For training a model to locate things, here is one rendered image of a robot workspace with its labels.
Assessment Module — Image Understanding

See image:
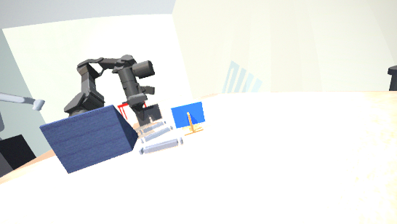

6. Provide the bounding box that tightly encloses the tan slotted board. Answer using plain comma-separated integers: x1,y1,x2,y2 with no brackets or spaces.
183,112,203,136

